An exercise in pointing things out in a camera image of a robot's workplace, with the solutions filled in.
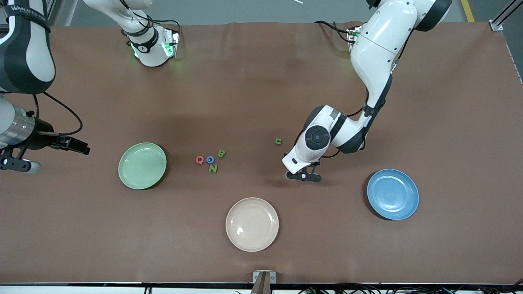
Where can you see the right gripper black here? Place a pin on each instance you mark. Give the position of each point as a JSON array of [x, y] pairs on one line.
[[39, 139]]

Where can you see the pink foam letter Q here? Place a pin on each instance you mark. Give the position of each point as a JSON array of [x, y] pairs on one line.
[[197, 160]]

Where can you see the blue foam letter G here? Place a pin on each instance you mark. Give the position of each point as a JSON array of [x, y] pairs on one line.
[[208, 160]]

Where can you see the green foam letter N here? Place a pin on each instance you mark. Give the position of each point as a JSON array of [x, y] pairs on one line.
[[213, 168]]

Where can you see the green foam letter B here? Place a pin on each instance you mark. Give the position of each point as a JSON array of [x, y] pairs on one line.
[[220, 154]]

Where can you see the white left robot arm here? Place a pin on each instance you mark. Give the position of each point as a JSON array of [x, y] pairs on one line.
[[380, 49]]

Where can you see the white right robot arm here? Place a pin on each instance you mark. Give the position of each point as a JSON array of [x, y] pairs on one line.
[[28, 61]]

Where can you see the green plate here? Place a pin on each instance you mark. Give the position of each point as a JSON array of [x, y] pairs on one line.
[[142, 165]]

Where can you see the large table cover mat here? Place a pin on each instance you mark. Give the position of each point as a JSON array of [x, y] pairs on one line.
[[261, 102]]

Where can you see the beige plate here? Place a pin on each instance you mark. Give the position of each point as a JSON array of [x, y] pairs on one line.
[[252, 224]]

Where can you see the blue plate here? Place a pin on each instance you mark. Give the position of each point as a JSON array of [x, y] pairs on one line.
[[392, 194]]

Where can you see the aluminium extrusion frame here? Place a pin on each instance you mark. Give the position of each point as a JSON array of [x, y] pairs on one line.
[[496, 25], [50, 10]]

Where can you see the metal base connector bracket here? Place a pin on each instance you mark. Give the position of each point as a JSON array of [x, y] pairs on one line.
[[175, 41], [351, 38]]

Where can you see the small metal mounting bracket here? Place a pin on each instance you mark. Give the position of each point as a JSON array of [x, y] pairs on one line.
[[256, 274]]

